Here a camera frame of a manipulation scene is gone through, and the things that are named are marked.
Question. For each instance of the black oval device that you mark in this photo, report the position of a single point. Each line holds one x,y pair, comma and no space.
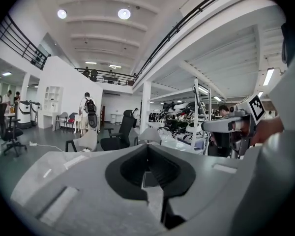
93,121

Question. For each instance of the white robot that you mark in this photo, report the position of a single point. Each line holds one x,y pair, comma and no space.
23,114
35,112

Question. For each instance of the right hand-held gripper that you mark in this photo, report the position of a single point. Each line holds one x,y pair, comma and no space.
248,112

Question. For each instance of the blue red chair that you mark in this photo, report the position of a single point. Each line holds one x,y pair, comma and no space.
70,120

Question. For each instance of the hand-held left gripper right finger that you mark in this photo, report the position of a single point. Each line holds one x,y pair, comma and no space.
211,188

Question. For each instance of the white ornate side table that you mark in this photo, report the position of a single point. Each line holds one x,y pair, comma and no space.
78,122

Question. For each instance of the white shelf cabinet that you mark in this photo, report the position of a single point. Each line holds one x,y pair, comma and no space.
51,102

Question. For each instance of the person's right forearm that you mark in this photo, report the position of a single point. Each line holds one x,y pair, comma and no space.
268,131

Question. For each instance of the grey dining chair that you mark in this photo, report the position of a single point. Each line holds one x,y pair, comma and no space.
61,119

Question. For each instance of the person's black clothing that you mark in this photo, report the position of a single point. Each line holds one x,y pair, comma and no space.
292,43

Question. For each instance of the round ceiling lamp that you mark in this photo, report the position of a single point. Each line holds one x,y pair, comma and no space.
124,13
62,13

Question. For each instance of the tube ceiling light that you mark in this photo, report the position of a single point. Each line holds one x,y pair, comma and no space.
268,76

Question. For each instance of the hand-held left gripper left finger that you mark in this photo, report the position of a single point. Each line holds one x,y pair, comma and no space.
83,193

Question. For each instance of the black office chair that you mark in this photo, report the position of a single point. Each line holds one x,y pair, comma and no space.
123,129
7,131

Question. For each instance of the grey shell chair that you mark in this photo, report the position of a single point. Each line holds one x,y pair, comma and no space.
88,139

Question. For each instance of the heap of robot parts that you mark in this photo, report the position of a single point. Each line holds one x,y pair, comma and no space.
179,114

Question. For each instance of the black balcony railing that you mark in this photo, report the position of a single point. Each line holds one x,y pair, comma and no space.
105,76
22,43
177,28

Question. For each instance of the white power strip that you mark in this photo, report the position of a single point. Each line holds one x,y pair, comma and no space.
33,144

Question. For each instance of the white metal shelf rack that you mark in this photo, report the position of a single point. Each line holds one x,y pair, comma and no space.
199,102

